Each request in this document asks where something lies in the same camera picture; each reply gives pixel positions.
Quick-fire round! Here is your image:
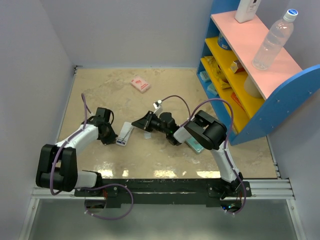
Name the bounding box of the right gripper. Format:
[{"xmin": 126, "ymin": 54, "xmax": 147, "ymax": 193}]
[{"xmin": 132, "ymin": 111, "xmax": 169, "ymax": 135}]

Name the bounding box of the white battery cover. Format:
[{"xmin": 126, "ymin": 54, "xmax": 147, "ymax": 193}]
[{"xmin": 144, "ymin": 132, "xmax": 152, "ymax": 140}]

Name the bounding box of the white remote control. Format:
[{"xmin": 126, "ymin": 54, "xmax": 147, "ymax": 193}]
[{"xmin": 115, "ymin": 122, "xmax": 132, "ymax": 143}]

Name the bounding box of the clear-handled screwdriver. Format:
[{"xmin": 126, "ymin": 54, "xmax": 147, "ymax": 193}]
[{"xmin": 123, "ymin": 126, "xmax": 134, "ymax": 138}]

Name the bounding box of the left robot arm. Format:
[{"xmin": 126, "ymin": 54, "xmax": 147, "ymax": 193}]
[{"xmin": 35, "ymin": 107, "xmax": 118, "ymax": 196}]

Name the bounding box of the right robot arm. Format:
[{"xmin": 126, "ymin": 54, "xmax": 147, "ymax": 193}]
[{"xmin": 131, "ymin": 110, "xmax": 245, "ymax": 197}]

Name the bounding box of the white Kamenoko sponge pack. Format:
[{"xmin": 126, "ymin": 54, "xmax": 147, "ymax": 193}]
[{"xmin": 130, "ymin": 75, "xmax": 151, "ymax": 94}]

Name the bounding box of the teal Kamenoko sponge pack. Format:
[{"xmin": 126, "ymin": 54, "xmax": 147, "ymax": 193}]
[{"xmin": 186, "ymin": 138, "xmax": 205, "ymax": 154}]

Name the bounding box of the teal sponge pack on shelf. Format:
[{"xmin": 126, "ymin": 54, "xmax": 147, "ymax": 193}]
[{"xmin": 199, "ymin": 70, "xmax": 211, "ymax": 83}]

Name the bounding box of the yellow snack bag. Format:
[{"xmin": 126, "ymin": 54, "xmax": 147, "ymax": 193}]
[{"xmin": 204, "ymin": 56, "xmax": 231, "ymax": 89}]

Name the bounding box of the orange box on shelf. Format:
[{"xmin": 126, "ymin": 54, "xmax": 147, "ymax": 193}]
[{"xmin": 230, "ymin": 92, "xmax": 245, "ymax": 111}]

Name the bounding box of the small orange white box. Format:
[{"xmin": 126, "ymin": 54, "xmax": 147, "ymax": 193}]
[{"xmin": 229, "ymin": 60, "xmax": 245, "ymax": 74}]

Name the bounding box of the beige cylinder on shelf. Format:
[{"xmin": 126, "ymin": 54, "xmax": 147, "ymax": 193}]
[{"xmin": 243, "ymin": 75, "xmax": 262, "ymax": 99}]

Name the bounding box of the blue can on shelf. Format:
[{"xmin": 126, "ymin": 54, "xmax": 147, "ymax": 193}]
[{"xmin": 217, "ymin": 32, "xmax": 232, "ymax": 51}]

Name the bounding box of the blue shelf unit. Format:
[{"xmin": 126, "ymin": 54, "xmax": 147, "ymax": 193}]
[{"xmin": 198, "ymin": 0, "xmax": 320, "ymax": 145}]

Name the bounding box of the white dispenser bottle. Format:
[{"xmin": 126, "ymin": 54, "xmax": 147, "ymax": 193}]
[{"xmin": 234, "ymin": 0, "xmax": 261, "ymax": 23}]

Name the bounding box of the clear water bottle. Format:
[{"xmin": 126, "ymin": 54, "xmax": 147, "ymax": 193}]
[{"xmin": 252, "ymin": 8, "xmax": 299, "ymax": 71}]

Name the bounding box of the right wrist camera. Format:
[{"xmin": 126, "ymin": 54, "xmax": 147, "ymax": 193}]
[{"xmin": 153, "ymin": 100, "xmax": 163, "ymax": 116}]

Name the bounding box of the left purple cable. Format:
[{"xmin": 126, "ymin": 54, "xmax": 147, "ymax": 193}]
[{"xmin": 49, "ymin": 93, "xmax": 95, "ymax": 196}]

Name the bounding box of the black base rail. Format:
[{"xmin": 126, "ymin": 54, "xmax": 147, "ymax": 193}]
[{"xmin": 74, "ymin": 178, "xmax": 252, "ymax": 209}]

